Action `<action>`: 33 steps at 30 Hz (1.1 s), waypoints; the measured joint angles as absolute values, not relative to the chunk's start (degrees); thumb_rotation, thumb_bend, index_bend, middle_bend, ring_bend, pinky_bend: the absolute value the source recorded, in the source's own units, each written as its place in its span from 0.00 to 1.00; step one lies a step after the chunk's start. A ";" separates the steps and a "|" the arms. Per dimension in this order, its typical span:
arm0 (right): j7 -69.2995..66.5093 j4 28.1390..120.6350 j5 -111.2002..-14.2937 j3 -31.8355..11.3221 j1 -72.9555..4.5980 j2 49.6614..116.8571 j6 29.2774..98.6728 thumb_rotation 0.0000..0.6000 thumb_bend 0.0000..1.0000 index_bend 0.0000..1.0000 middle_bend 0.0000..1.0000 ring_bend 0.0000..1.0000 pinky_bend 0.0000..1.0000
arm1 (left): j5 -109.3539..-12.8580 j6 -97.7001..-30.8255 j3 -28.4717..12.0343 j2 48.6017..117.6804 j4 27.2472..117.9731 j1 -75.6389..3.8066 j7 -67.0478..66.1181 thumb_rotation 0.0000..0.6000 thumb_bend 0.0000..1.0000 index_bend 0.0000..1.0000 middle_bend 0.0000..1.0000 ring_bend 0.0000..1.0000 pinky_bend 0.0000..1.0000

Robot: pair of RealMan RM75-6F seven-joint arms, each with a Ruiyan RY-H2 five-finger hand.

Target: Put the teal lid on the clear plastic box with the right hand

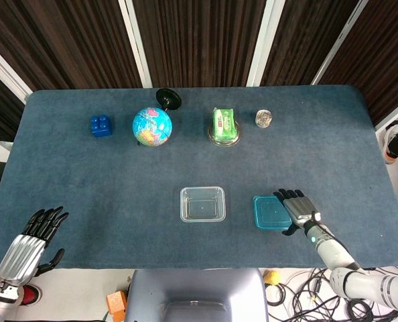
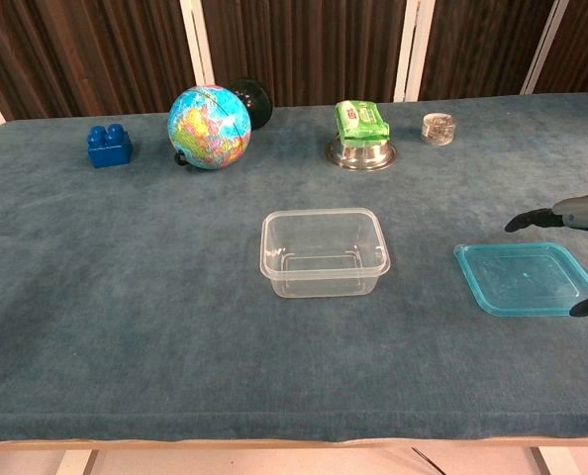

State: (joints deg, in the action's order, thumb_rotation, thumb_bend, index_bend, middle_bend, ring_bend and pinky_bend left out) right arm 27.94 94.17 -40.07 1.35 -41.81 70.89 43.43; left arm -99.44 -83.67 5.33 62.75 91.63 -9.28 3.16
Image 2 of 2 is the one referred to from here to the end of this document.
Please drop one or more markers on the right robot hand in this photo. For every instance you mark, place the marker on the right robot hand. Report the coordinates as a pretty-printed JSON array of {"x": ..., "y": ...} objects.
[{"x": 578, "y": 210}]

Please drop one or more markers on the teal plastic lid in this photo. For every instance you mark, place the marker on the teal plastic lid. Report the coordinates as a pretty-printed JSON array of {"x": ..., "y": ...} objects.
[{"x": 524, "y": 279}]

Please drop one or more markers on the clear plastic container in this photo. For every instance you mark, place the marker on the clear plastic container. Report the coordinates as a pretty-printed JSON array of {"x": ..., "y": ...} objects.
[{"x": 323, "y": 252}]

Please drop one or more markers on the clear round box of clips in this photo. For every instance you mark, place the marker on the clear round box of clips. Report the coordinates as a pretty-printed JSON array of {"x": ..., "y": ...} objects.
[{"x": 438, "y": 129}]

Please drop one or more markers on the stainless steel bowl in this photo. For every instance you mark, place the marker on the stainless steel bowl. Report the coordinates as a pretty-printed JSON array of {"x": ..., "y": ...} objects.
[{"x": 361, "y": 154}]

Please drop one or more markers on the green wet wipes pack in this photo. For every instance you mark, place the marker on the green wet wipes pack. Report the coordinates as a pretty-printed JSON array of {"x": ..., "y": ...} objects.
[{"x": 362, "y": 122}]

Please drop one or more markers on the black globe stand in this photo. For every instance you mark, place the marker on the black globe stand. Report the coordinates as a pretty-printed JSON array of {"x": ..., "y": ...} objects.
[{"x": 252, "y": 101}]

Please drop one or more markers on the world globe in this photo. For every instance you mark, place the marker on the world globe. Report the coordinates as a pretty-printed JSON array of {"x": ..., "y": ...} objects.
[{"x": 209, "y": 127}]

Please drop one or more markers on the blue table cloth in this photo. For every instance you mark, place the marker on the blue table cloth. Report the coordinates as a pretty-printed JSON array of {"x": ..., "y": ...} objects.
[{"x": 175, "y": 297}]

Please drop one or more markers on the blue toy building block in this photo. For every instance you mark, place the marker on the blue toy building block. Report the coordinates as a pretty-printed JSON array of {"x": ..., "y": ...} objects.
[{"x": 109, "y": 147}]

